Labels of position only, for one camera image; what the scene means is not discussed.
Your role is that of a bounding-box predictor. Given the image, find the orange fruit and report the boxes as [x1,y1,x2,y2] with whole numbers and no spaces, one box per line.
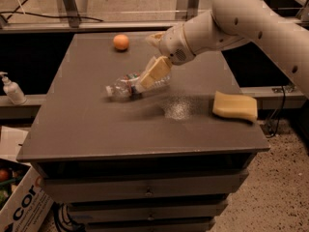
[113,34,129,51]

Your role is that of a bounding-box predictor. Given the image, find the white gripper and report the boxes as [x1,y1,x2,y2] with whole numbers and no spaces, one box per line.
[135,24,195,93]

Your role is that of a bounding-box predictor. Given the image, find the black cable on floor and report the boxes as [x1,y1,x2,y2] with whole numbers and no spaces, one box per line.
[0,0,104,23]

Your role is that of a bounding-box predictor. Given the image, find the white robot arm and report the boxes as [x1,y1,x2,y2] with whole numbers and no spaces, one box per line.
[136,0,309,98]

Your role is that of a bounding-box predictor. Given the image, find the metal frame rail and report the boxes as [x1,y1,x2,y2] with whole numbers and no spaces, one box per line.
[0,17,184,34]

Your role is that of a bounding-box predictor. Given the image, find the clear plastic water bottle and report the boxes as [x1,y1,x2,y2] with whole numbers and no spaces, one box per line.
[105,72,171,99]

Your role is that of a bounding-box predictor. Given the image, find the yellow sponge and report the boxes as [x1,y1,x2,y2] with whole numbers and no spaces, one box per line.
[212,91,258,123]

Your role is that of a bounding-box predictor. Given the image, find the black cables under cabinet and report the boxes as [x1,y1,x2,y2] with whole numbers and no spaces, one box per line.
[51,202,86,232]

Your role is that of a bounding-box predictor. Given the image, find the white cardboard box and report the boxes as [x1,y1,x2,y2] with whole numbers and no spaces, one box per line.
[0,126,53,232]

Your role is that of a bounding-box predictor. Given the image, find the grey drawer cabinet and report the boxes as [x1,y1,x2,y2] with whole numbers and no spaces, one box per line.
[17,32,268,232]

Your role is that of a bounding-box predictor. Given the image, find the white pump dispenser bottle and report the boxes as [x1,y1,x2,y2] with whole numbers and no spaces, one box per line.
[0,72,26,105]

